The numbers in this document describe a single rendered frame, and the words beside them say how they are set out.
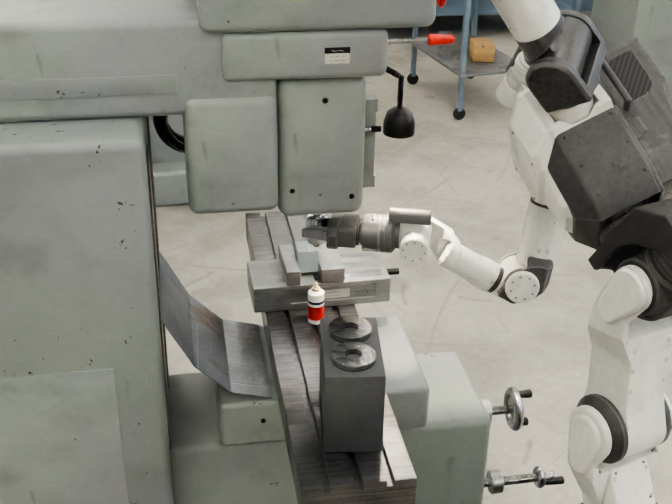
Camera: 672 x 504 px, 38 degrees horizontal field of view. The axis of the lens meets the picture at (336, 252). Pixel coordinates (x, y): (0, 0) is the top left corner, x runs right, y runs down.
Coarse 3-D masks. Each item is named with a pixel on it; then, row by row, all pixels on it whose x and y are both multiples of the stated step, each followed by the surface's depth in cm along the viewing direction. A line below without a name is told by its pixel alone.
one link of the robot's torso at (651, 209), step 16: (640, 208) 176; (656, 208) 175; (624, 224) 179; (640, 224) 176; (656, 224) 172; (608, 240) 184; (624, 240) 180; (640, 240) 176; (656, 240) 173; (592, 256) 189; (608, 256) 185; (624, 256) 192; (656, 256) 175; (656, 320) 186
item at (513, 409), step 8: (512, 392) 260; (520, 392) 260; (528, 392) 260; (488, 400) 260; (504, 400) 267; (512, 400) 262; (520, 400) 258; (488, 408) 259; (496, 408) 261; (504, 408) 261; (512, 408) 262; (520, 408) 257; (512, 416) 263; (520, 416) 257; (512, 424) 262; (520, 424) 258
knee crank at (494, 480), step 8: (488, 472) 255; (496, 472) 254; (536, 472) 256; (544, 472) 255; (552, 472) 257; (488, 480) 254; (496, 480) 252; (504, 480) 254; (512, 480) 255; (520, 480) 255; (528, 480) 255; (536, 480) 256; (544, 480) 254; (552, 480) 257; (560, 480) 258; (488, 488) 256; (496, 488) 252
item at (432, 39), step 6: (432, 36) 199; (438, 36) 200; (444, 36) 200; (450, 36) 200; (390, 42) 199; (396, 42) 199; (402, 42) 199; (408, 42) 199; (414, 42) 200; (420, 42) 200; (426, 42) 200; (432, 42) 200; (438, 42) 200; (444, 42) 200; (450, 42) 201
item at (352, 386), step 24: (336, 336) 202; (360, 336) 201; (336, 360) 194; (360, 360) 194; (336, 384) 192; (360, 384) 192; (384, 384) 192; (336, 408) 194; (360, 408) 195; (384, 408) 195; (336, 432) 197; (360, 432) 198
